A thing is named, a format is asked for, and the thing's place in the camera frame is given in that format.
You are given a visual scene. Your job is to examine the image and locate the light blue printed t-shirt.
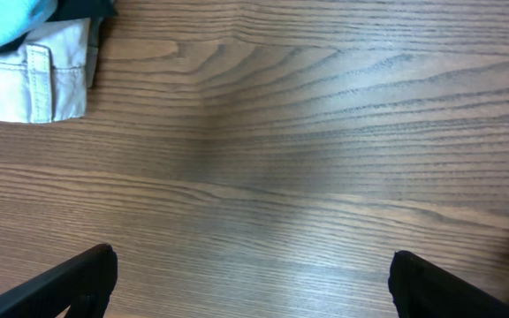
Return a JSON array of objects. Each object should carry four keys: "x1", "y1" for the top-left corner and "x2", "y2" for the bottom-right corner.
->
[{"x1": 0, "y1": 0, "x2": 58, "y2": 47}]

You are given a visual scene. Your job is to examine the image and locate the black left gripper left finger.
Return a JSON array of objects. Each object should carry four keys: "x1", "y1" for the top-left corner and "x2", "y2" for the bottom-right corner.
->
[{"x1": 0, "y1": 244, "x2": 118, "y2": 318}]

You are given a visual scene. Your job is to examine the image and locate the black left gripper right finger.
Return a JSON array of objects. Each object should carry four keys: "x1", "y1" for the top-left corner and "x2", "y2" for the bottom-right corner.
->
[{"x1": 388, "y1": 251, "x2": 509, "y2": 318}]

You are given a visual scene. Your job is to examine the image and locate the beige folded trousers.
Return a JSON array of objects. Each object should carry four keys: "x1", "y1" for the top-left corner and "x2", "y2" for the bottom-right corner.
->
[{"x1": 0, "y1": 19, "x2": 102, "y2": 124}]

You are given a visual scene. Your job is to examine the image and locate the black folded garment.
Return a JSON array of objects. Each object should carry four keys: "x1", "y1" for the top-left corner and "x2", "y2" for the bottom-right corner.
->
[{"x1": 0, "y1": 0, "x2": 117, "y2": 53}]

